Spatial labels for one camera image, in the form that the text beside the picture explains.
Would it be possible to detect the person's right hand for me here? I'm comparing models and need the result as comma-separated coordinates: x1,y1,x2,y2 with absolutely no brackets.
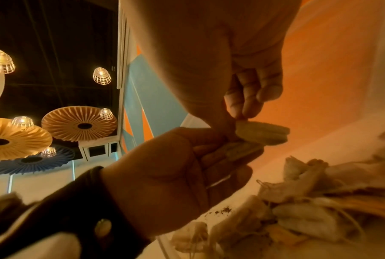
122,0,304,142

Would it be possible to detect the person's left hand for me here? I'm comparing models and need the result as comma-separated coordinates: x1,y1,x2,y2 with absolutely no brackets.
101,126,265,240

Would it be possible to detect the white square tea bag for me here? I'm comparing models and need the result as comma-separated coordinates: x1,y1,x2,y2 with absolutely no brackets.
235,120,291,146

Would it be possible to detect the clear plastic bag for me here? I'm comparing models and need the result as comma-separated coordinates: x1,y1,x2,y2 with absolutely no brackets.
154,0,385,259

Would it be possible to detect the pile of paper tea bags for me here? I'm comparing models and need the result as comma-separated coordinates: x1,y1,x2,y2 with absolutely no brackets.
170,155,385,259

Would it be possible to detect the orange pleated ceiling lamp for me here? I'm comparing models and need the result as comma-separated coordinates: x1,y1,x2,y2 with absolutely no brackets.
0,117,54,162
41,105,118,142

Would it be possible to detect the blue pleated ceiling lamp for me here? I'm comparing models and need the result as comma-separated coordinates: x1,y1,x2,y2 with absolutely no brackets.
0,144,76,176

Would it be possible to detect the white window frame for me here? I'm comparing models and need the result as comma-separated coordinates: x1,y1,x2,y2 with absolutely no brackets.
78,140,121,161

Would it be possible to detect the black wrist strap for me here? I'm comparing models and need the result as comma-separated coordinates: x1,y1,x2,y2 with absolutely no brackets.
0,165,155,259

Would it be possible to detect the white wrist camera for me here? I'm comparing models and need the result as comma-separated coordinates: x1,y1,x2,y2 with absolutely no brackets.
3,231,83,259

